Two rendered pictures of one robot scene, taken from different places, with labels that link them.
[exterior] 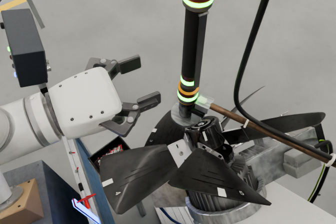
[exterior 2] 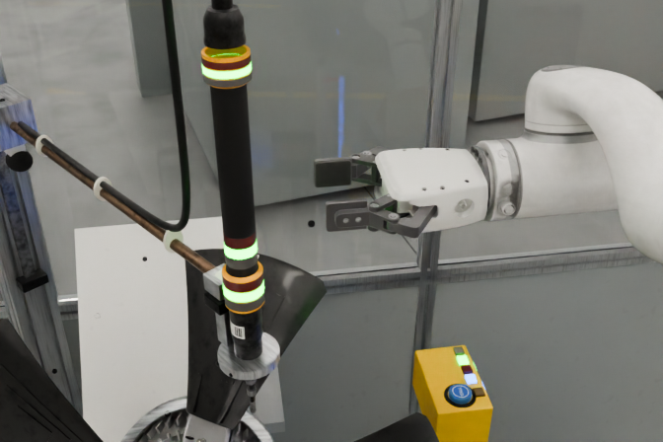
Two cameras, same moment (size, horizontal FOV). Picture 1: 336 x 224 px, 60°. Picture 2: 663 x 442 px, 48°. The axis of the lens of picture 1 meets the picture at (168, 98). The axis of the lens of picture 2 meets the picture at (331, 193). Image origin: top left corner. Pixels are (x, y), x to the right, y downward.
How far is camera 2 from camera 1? 0.94 m
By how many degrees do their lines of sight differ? 89
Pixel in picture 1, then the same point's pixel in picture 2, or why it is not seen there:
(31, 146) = not seen: hidden behind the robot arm
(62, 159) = not seen: outside the picture
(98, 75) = (404, 183)
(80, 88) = (434, 170)
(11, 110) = (529, 144)
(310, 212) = (99, 339)
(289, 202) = (109, 385)
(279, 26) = not seen: outside the picture
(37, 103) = (493, 145)
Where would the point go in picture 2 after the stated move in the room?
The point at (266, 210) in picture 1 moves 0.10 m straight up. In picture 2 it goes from (153, 393) to (145, 346)
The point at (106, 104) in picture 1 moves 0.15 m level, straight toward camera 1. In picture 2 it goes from (396, 154) to (374, 97)
